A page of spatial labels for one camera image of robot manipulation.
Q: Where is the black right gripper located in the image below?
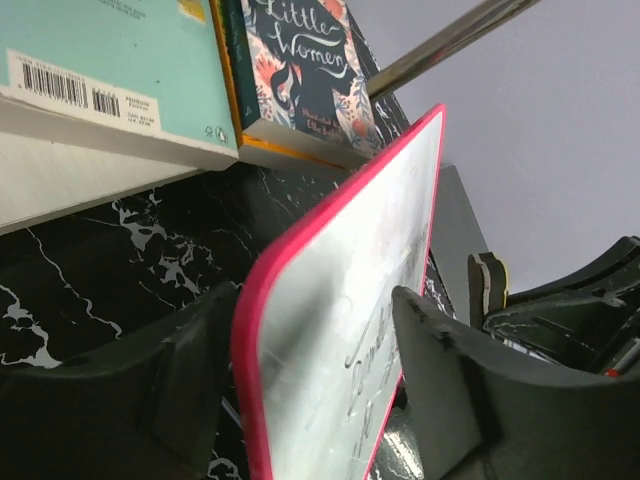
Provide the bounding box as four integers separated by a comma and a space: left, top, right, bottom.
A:
482, 236, 639, 375

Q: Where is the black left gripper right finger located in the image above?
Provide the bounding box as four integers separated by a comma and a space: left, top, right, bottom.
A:
392, 286, 639, 479

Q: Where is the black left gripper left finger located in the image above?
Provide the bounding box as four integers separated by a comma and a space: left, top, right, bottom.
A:
1, 282, 237, 479

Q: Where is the yellow whiteboard eraser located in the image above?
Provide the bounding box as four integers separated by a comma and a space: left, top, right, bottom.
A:
467, 252, 508, 330

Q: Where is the pink framed whiteboard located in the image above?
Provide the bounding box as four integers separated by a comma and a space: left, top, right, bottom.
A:
231, 104, 446, 479

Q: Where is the black notebook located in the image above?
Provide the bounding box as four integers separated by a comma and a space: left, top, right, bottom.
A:
426, 165, 489, 325

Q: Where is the teal paperback book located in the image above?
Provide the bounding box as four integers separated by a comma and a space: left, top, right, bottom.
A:
1, 0, 239, 171

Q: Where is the Little Women floral book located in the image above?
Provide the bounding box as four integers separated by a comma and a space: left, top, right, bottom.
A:
211, 0, 382, 171

